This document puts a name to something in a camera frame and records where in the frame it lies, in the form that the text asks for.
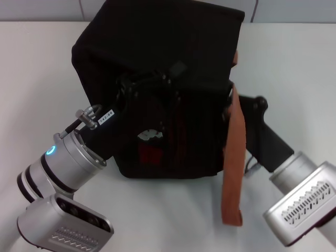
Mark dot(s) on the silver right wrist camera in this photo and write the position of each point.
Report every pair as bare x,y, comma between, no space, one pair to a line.
302,207

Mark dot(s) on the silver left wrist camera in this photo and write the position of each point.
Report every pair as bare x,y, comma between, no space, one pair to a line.
52,220

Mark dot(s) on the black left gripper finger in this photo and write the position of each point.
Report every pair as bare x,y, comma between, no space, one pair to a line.
178,67

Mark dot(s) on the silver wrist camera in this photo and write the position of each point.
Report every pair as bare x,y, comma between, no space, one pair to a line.
302,207
52,220

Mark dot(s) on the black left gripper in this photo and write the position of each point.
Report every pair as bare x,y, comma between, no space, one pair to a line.
110,134

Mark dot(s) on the white backdrop board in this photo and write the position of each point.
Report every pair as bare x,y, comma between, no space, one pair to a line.
39,10

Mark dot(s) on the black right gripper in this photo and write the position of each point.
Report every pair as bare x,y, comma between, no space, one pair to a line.
262,139

